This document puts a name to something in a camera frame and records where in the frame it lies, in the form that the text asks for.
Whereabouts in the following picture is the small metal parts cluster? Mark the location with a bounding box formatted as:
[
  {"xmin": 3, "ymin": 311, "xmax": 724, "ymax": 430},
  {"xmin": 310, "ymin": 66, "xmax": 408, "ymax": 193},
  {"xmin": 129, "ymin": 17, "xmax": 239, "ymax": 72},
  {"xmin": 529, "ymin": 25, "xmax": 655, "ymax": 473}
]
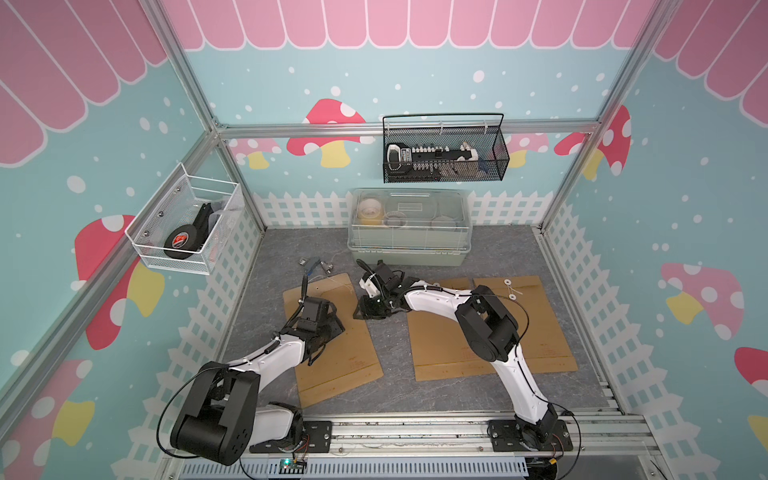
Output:
[{"xmin": 299, "ymin": 257, "xmax": 334, "ymax": 278}]

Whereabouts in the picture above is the clear plastic storage box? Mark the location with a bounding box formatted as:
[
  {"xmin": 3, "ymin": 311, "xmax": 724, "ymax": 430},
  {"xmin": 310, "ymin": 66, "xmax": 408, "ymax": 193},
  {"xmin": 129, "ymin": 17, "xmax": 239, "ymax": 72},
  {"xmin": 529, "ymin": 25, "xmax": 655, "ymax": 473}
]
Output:
[{"xmin": 347, "ymin": 188, "xmax": 473, "ymax": 267}]

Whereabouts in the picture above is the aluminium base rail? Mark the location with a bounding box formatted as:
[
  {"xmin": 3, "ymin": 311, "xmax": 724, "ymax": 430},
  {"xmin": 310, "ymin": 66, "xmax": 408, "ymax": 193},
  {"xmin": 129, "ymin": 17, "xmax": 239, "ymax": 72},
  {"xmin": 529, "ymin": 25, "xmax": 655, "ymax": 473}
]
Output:
[{"xmin": 155, "ymin": 411, "xmax": 673, "ymax": 479}]

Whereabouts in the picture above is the black power strip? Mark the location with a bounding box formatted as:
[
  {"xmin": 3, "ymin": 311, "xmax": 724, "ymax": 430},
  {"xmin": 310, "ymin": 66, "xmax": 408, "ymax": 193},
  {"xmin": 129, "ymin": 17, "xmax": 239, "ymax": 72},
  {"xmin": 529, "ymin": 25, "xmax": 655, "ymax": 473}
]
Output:
[{"xmin": 383, "ymin": 143, "xmax": 480, "ymax": 182}]

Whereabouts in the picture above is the black wire mesh basket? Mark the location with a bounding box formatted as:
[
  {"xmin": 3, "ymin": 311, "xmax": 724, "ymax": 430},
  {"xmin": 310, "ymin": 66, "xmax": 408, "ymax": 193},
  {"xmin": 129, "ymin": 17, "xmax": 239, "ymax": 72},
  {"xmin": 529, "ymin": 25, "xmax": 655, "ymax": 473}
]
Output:
[{"xmin": 381, "ymin": 113, "xmax": 510, "ymax": 183}]

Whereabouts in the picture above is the white wire mesh basket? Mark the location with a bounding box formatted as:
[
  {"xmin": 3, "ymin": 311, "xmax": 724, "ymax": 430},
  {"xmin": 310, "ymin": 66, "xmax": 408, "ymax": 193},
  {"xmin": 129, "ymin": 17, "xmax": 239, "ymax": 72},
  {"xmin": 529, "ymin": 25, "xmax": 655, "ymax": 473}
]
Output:
[{"xmin": 125, "ymin": 164, "xmax": 244, "ymax": 275}]

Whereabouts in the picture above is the yellow tape roll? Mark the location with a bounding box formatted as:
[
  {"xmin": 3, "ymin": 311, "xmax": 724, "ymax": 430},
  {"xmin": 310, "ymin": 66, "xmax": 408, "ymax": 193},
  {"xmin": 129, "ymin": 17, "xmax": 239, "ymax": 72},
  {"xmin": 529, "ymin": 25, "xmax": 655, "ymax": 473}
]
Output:
[{"xmin": 356, "ymin": 198, "xmax": 385, "ymax": 226}]

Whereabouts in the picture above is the brown file bag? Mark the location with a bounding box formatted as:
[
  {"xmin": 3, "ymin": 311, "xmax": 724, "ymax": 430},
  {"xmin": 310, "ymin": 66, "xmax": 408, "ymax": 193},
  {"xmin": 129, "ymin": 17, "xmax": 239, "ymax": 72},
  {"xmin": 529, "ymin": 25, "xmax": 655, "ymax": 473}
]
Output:
[
  {"xmin": 295, "ymin": 273, "xmax": 383, "ymax": 407},
  {"xmin": 473, "ymin": 276, "xmax": 578, "ymax": 374},
  {"xmin": 406, "ymin": 278, "xmax": 494, "ymax": 382}
]

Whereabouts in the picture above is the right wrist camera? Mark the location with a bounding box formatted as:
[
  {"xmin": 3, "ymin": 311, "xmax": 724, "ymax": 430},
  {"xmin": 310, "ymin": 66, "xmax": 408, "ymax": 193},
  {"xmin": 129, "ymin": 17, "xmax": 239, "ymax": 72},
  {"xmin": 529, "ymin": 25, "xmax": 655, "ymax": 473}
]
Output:
[{"xmin": 359, "ymin": 276, "xmax": 381, "ymax": 299}]

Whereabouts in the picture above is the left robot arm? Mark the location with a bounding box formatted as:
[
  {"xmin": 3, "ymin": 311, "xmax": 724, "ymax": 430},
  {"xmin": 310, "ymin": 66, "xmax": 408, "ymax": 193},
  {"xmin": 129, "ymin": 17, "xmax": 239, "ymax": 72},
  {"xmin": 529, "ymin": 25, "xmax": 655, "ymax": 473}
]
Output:
[{"xmin": 156, "ymin": 278, "xmax": 345, "ymax": 466}]

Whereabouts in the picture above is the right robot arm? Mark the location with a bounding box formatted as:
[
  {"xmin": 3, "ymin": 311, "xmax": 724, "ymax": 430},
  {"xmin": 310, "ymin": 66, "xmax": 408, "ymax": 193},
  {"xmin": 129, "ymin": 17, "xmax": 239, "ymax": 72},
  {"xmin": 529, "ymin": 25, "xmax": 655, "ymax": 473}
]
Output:
[{"xmin": 353, "ymin": 259, "xmax": 574, "ymax": 459}]

